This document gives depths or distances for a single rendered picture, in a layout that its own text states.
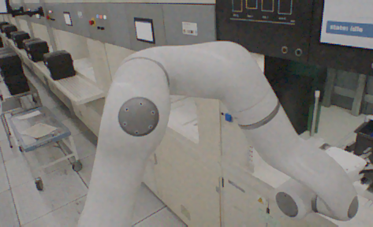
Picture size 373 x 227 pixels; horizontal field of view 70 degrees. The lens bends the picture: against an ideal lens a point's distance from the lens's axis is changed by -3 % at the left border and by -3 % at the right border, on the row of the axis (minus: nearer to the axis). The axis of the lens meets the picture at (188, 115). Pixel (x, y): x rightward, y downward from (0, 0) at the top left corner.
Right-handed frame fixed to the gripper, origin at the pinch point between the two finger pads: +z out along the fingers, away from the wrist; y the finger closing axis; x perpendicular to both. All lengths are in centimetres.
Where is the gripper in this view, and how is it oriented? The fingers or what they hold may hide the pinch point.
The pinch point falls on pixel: (357, 150)
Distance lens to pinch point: 90.1
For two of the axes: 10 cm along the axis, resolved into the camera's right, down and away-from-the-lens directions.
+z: 8.2, -3.1, 4.8
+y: 5.7, 3.2, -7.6
